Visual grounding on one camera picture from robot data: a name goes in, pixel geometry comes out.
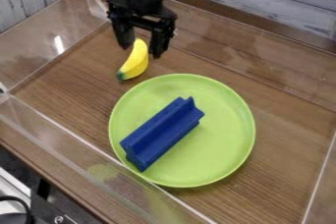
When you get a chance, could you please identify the yellow toy banana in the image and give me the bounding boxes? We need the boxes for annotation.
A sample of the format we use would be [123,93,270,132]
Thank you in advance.
[117,38,147,81]

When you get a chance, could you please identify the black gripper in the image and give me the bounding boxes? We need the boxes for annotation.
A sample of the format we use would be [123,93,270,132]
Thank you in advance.
[106,0,177,59]

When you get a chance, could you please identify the clear acrylic tray wall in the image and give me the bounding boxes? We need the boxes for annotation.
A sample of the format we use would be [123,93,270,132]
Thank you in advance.
[0,0,336,224]

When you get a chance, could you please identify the black cable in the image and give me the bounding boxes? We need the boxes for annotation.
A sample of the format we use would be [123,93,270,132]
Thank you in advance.
[0,195,34,224]

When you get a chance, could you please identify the blue plastic block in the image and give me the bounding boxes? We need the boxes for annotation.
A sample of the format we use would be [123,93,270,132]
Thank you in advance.
[121,97,205,172]

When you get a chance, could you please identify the green round plate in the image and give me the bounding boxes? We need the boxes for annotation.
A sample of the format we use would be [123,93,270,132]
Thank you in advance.
[107,74,255,188]

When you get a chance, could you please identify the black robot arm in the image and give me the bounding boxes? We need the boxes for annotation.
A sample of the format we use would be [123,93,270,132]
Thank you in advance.
[106,0,177,58]

